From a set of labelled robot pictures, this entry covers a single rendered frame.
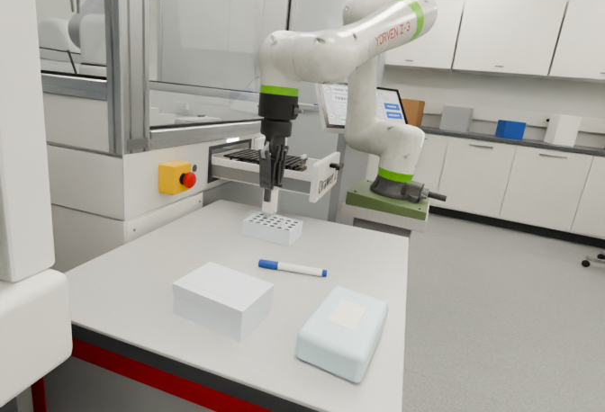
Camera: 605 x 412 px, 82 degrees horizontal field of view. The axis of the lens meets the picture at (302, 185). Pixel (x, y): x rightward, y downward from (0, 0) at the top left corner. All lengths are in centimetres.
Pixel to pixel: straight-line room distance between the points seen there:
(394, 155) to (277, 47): 60
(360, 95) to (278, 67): 49
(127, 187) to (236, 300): 41
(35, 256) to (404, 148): 104
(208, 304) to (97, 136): 47
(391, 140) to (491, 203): 290
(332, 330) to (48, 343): 32
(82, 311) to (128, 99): 41
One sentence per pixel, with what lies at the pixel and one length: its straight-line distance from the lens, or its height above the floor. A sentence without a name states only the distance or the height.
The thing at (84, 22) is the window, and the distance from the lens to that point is 89.
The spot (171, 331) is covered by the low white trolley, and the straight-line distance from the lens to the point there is 57.
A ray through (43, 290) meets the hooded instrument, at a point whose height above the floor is 90.
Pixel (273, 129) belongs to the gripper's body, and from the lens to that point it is 82.
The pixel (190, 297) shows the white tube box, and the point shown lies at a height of 80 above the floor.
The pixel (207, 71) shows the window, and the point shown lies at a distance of 107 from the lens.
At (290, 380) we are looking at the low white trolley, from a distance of 50.
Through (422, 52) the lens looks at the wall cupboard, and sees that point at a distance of 431.
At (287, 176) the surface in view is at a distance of 100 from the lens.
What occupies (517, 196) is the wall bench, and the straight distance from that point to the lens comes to 406.
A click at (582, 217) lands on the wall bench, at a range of 423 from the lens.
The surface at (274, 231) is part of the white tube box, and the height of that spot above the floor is 79.
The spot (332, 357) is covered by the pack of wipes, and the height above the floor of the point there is 79.
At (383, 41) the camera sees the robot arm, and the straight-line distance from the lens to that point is 88.
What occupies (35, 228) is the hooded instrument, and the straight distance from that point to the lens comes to 42.
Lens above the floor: 110
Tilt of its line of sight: 14 degrees down
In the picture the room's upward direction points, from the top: 6 degrees clockwise
